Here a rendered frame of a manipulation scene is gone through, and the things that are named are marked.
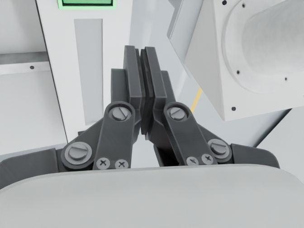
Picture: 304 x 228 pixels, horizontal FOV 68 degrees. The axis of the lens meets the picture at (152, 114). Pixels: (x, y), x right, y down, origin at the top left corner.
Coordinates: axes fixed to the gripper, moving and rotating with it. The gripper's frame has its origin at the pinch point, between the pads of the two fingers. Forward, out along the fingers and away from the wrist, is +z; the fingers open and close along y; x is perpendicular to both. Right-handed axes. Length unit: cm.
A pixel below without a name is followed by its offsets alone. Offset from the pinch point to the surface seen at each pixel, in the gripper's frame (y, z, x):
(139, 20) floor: 17, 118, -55
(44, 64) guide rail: -12.0, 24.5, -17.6
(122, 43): 0.2, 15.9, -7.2
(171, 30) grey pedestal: 11.3, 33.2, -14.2
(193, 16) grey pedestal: 15.2, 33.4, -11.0
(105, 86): -1.8, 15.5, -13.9
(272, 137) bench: 231, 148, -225
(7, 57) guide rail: -17.7, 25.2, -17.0
